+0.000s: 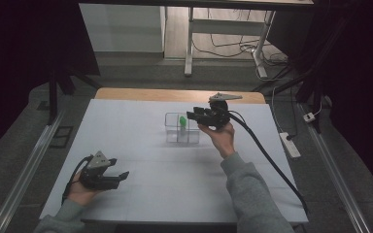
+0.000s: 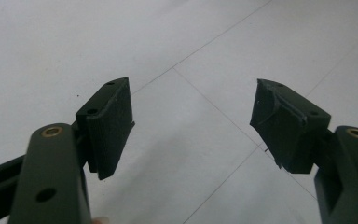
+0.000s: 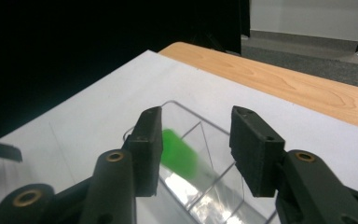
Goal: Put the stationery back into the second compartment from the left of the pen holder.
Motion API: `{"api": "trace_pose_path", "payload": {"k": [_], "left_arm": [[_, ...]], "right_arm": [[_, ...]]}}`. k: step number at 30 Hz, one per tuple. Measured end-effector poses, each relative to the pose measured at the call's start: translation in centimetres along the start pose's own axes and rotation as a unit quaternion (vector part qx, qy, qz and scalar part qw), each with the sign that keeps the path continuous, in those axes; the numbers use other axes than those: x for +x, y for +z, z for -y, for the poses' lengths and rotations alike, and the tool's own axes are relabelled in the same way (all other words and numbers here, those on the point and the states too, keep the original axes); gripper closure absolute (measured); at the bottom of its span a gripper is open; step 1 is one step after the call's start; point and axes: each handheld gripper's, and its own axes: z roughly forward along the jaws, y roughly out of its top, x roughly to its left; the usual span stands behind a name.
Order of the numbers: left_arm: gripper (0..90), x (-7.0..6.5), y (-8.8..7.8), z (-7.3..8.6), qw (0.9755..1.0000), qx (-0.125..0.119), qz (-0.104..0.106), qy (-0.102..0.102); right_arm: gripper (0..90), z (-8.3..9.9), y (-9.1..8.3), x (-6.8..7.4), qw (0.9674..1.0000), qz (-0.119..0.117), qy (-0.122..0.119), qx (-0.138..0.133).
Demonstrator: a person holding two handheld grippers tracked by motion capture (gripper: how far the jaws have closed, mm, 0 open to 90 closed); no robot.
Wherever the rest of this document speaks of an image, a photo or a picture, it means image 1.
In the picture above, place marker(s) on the aluminium rail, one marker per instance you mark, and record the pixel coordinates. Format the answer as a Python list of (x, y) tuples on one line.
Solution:
[(26, 173), (335, 171)]

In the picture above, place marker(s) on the black rectangular floor frame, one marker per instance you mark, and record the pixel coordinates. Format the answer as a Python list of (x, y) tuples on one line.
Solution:
[(61, 136)]

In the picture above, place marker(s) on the white table cover sheet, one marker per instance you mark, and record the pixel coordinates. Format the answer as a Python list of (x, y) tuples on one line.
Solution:
[(142, 152)]

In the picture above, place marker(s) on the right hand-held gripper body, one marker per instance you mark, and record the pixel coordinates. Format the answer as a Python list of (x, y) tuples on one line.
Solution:
[(217, 116)]

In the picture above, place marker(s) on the small white adapter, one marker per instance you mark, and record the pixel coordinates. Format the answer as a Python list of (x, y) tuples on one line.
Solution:
[(309, 117)]

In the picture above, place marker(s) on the white power strip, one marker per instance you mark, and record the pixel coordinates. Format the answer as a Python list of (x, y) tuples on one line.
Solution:
[(289, 144)]

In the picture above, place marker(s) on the person's left hand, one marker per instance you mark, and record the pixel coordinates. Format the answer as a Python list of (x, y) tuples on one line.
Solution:
[(81, 193)]

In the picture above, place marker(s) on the green translucent plastic stick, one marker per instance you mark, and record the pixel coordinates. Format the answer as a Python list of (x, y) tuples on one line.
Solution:
[(183, 121)]

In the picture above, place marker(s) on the clear plastic compartment box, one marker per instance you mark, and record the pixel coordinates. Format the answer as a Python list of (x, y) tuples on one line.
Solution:
[(181, 132)]

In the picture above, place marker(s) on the person's right hand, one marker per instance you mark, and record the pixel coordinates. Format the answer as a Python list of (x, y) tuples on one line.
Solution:
[(221, 139)]

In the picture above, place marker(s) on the white metal frame stand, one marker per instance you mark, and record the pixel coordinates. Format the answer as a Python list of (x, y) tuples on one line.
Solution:
[(236, 48)]

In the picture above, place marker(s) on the white-legged desk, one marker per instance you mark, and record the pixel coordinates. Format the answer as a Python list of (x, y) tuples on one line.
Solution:
[(226, 26)]

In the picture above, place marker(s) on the white cabinet panel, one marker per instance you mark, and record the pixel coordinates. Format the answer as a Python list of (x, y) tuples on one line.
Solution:
[(121, 27)]

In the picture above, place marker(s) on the black stand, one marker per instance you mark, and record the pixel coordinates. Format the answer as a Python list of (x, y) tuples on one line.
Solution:
[(307, 87), (60, 87)]

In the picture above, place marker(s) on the wooden table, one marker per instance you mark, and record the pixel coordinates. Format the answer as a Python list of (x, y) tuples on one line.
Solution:
[(149, 94)]

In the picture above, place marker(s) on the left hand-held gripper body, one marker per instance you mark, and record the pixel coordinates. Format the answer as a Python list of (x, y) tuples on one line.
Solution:
[(94, 178)]

